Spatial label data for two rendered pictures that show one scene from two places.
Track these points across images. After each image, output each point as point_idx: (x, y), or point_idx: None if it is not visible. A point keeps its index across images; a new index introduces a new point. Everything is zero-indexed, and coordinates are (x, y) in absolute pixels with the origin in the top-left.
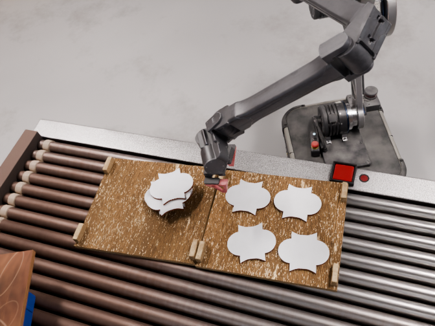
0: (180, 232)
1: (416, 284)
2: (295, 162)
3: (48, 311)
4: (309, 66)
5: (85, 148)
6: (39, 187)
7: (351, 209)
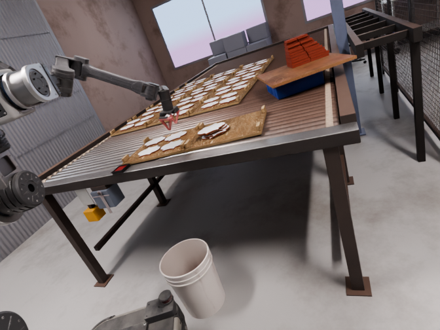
0: None
1: (121, 152)
2: (142, 167)
3: None
4: (95, 68)
5: (289, 131)
6: (311, 112)
7: None
